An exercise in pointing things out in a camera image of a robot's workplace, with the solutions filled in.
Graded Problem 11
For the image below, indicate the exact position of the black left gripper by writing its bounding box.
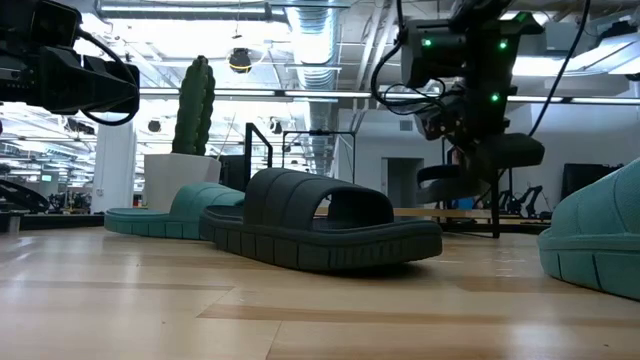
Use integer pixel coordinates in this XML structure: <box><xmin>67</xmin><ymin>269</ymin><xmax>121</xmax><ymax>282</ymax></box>
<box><xmin>37</xmin><ymin>45</ymin><xmax>142</xmax><ymax>116</ymax></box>

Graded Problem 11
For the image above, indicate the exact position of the black background monitor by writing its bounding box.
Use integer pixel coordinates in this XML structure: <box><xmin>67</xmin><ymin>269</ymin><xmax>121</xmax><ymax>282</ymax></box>
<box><xmin>561</xmin><ymin>162</ymin><xmax>625</xmax><ymax>202</ymax></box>

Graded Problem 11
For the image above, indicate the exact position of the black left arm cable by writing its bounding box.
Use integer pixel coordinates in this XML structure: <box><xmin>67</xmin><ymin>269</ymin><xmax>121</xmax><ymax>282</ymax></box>
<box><xmin>74</xmin><ymin>27</ymin><xmax>142</xmax><ymax>127</ymax></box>

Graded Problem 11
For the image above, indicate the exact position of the thin black hanging cable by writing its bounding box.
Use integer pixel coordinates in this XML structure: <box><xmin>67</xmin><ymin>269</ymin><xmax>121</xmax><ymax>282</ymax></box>
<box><xmin>527</xmin><ymin>0</ymin><xmax>593</xmax><ymax>139</ymax></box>

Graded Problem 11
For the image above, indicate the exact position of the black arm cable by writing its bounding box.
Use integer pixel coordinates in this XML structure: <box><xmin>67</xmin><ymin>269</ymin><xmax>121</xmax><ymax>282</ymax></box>
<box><xmin>74</xmin><ymin>27</ymin><xmax>142</xmax><ymax>127</ymax></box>
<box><xmin>369</xmin><ymin>0</ymin><xmax>451</xmax><ymax>117</ymax></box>

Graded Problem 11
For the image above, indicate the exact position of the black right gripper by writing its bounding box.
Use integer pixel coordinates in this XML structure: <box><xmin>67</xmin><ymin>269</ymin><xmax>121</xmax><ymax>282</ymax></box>
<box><xmin>413</xmin><ymin>88</ymin><xmax>519</xmax><ymax>151</ymax></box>

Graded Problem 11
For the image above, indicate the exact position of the white building column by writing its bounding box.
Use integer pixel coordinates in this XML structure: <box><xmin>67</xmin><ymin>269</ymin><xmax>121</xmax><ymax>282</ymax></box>
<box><xmin>90</xmin><ymin>118</ymin><xmax>138</xmax><ymax>215</ymax></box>

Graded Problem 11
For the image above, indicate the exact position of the silver ventilation duct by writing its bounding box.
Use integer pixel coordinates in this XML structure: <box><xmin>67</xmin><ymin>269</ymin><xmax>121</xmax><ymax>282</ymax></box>
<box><xmin>284</xmin><ymin>0</ymin><xmax>342</xmax><ymax>174</ymax></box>

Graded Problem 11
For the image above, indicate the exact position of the black background metal frame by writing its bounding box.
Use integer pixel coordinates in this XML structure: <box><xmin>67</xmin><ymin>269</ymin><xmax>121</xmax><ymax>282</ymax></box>
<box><xmin>281</xmin><ymin>128</ymin><xmax>358</xmax><ymax>172</ymax></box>

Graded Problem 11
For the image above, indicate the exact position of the green cactus plant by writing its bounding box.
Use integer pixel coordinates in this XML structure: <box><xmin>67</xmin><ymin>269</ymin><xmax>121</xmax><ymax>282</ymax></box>
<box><xmin>171</xmin><ymin>54</ymin><xmax>217</xmax><ymax>156</ymax></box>

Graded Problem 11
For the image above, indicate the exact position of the white hexagonal plant pot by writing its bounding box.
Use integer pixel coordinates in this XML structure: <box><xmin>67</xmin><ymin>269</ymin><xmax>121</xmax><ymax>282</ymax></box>
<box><xmin>143</xmin><ymin>152</ymin><xmax>223</xmax><ymax>215</ymax></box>

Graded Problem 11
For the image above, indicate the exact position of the round black ceiling device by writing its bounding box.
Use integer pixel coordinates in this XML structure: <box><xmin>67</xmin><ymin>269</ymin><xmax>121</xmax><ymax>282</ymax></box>
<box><xmin>228</xmin><ymin>46</ymin><xmax>254</xmax><ymax>75</ymax></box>

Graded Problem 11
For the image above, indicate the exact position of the teal rubber slide sandal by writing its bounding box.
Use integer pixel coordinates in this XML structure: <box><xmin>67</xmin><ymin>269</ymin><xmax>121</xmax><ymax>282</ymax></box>
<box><xmin>536</xmin><ymin>157</ymin><xmax>640</xmax><ymax>302</ymax></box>
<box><xmin>103</xmin><ymin>181</ymin><xmax>247</xmax><ymax>241</ymax></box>

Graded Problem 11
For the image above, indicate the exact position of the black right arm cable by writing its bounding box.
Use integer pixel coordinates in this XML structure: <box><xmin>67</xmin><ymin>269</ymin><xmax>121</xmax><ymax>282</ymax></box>
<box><xmin>369</xmin><ymin>0</ymin><xmax>451</xmax><ymax>117</ymax></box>

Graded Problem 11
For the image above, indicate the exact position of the black rubber slide sandal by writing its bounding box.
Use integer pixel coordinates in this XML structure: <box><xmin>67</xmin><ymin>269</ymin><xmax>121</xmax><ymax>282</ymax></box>
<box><xmin>416</xmin><ymin>132</ymin><xmax>546</xmax><ymax>205</ymax></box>
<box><xmin>198</xmin><ymin>167</ymin><xmax>444</xmax><ymax>273</ymax></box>

